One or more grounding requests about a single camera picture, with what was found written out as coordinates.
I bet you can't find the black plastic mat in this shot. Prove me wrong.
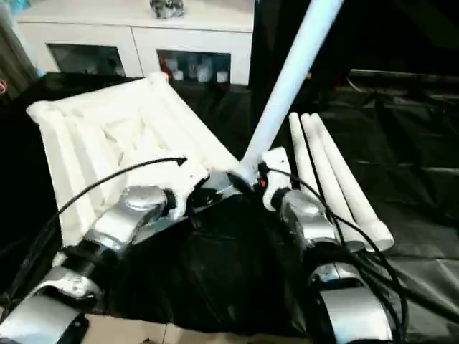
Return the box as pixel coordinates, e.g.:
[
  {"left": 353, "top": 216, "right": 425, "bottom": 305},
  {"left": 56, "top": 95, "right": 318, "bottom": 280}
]
[{"left": 0, "top": 70, "right": 459, "bottom": 341}]

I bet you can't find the white cabinet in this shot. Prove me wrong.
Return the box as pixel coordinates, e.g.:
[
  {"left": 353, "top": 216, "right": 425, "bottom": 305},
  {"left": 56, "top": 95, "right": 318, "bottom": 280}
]
[{"left": 14, "top": 0, "right": 255, "bottom": 85}]

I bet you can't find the white plastic table top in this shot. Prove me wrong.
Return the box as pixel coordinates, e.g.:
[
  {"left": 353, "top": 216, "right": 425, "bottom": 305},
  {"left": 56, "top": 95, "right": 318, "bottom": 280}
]
[{"left": 27, "top": 73, "right": 242, "bottom": 249}]

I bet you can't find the grey crumpled bundle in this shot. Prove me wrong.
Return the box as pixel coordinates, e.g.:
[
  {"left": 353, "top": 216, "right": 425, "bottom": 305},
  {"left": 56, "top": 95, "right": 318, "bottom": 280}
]
[{"left": 149, "top": 0, "right": 185, "bottom": 20}]

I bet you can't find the white plastic table leg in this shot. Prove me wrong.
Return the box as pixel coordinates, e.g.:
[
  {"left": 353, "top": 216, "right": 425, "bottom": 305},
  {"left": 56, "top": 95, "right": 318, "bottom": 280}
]
[
  {"left": 310, "top": 113, "right": 396, "bottom": 251},
  {"left": 288, "top": 111, "right": 325, "bottom": 203},
  {"left": 235, "top": 0, "right": 345, "bottom": 186},
  {"left": 300, "top": 113, "right": 368, "bottom": 253}
]

